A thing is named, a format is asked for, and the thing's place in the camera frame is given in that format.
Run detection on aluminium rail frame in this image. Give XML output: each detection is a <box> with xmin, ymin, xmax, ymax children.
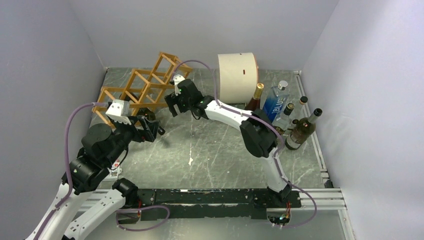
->
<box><xmin>54</xmin><ymin>70</ymin><xmax>357</xmax><ymax>240</ymax></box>

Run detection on blue square glass bottle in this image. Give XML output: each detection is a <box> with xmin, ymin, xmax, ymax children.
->
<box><xmin>262</xmin><ymin>80</ymin><xmax>290</xmax><ymax>122</ymax></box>

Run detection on white paper card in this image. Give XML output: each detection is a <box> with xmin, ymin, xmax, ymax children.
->
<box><xmin>104</xmin><ymin>159</ymin><xmax>122</xmax><ymax>181</ymax></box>

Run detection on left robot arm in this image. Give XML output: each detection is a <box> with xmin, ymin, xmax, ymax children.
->
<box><xmin>28</xmin><ymin>115</ymin><xmax>166</xmax><ymax>240</ymax></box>

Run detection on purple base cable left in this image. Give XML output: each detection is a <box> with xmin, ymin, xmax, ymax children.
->
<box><xmin>115</xmin><ymin>205</ymin><xmax>171</xmax><ymax>232</ymax></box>

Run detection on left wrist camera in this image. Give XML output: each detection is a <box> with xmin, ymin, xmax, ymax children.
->
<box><xmin>105</xmin><ymin>99</ymin><xmax>131</xmax><ymax>125</ymax></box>

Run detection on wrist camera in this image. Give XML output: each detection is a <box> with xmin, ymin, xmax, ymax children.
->
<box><xmin>172</xmin><ymin>74</ymin><xmax>186</xmax><ymax>96</ymax></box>
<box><xmin>105</xmin><ymin>99</ymin><xmax>131</xmax><ymax>125</ymax></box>

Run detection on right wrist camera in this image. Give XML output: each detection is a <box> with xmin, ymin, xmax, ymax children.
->
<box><xmin>172</xmin><ymin>74</ymin><xmax>186</xmax><ymax>96</ymax></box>

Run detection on beige cylindrical box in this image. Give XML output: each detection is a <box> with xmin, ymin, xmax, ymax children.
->
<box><xmin>217</xmin><ymin>52</ymin><xmax>259</xmax><ymax>104</ymax></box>

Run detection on wooden wine rack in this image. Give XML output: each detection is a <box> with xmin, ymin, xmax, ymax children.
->
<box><xmin>97</xmin><ymin>52</ymin><xmax>193</xmax><ymax>116</ymax></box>

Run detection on clear bottle dark cap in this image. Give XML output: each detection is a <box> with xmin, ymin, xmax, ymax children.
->
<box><xmin>272</xmin><ymin>103</ymin><xmax>295</xmax><ymax>135</ymax></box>

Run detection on clear glass bottle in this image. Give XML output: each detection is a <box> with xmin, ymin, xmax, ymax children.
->
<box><xmin>296</xmin><ymin>96</ymin><xmax>309</xmax><ymax>111</ymax></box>

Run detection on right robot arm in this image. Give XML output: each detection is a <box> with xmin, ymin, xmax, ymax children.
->
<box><xmin>164</xmin><ymin>74</ymin><xmax>292</xmax><ymax>207</ymax></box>

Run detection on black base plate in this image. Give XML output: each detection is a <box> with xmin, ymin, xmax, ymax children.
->
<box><xmin>137</xmin><ymin>188</ymin><xmax>302</xmax><ymax>221</ymax></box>

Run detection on dark bottle gold cap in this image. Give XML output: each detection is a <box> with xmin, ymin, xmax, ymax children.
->
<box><xmin>244</xmin><ymin>83</ymin><xmax>264</xmax><ymax>111</ymax></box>

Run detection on dark bottle black cap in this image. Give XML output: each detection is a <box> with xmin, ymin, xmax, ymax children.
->
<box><xmin>124</xmin><ymin>92</ymin><xmax>166</xmax><ymax>136</ymax></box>

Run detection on dark green wine bottle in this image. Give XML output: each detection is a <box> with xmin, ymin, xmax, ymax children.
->
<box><xmin>284</xmin><ymin>108</ymin><xmax>323</xmax><ymax>151</ymax></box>

